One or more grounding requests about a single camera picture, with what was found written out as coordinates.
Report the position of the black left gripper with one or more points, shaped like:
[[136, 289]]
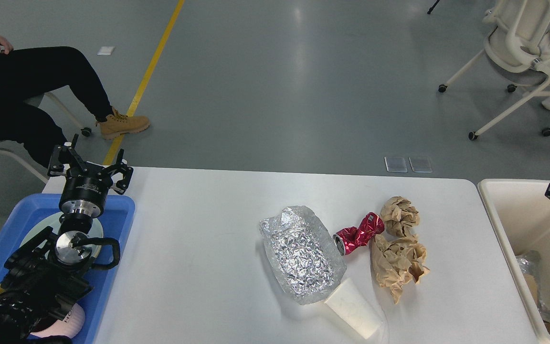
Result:
[[82, 193]]

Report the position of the brown paper bag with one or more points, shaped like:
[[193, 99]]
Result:
[[533, 287], [398, 262]]

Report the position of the small brown paper ball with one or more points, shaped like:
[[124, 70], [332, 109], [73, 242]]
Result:
[[400, 217]]

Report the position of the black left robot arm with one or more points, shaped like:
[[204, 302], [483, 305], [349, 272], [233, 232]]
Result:
[[46, 275]]

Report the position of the beige plastic bin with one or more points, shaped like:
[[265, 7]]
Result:
[[520, 215]]

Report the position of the blue plastic tray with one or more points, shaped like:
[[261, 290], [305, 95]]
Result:
[[116, 222]]

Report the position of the tan work boot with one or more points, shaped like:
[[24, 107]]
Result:
[[117, 124]]

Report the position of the clear plastic in bin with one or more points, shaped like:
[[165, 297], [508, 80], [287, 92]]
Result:
[[529, 264]]

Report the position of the seated person in black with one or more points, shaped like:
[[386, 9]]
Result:
[[27, 73]]

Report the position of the white paper scrap on floor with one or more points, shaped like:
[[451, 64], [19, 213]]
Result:
[[105, 50]]

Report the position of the pink HOME mug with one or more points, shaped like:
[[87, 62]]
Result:
[[69, 326]]

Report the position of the right clear floor plate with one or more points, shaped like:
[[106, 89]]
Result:
[[421, 164]]

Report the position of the clear floor plate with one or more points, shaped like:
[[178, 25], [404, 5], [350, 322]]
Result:
[[421, 164], [395, 164]]

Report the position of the white office chair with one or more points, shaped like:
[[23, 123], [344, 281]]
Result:
[[513, 46]]

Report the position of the left clear floor plate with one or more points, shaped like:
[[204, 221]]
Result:
[[395, 164]]

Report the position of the crushed red can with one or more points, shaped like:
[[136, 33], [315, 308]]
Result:
[[349, 239]]

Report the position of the black tripod stand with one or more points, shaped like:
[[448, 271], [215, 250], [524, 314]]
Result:
[[434, 5]]

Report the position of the crumpled aluminium foil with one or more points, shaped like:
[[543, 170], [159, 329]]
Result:
[[304, 258]]

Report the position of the white paper cup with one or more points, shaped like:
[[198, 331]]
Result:
[[351, 307]]

